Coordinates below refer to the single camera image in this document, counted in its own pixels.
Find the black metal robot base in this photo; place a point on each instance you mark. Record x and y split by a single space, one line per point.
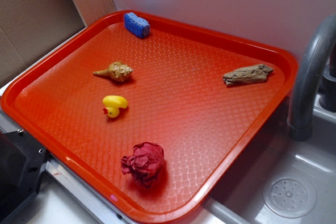
23 160

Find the brown wood chip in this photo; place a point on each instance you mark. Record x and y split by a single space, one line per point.
248 75

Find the red plastic tray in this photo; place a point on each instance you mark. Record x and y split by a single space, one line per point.
176 98

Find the yellow rubber duck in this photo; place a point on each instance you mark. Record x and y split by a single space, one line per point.
112 105

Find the tan conch seashell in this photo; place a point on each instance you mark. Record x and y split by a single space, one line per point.
117 71

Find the crumpled red cloth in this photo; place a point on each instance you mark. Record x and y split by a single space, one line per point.
145 164

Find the blue sponge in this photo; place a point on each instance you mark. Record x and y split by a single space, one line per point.
136 25

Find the grey toy faucet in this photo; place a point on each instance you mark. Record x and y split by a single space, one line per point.
319 51

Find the grey toy sink basin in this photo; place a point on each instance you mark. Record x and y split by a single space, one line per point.
279 180

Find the brown cardboard panel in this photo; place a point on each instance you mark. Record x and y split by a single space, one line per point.
32 28

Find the dark grey faucet knob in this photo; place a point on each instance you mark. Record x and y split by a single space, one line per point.
327 87

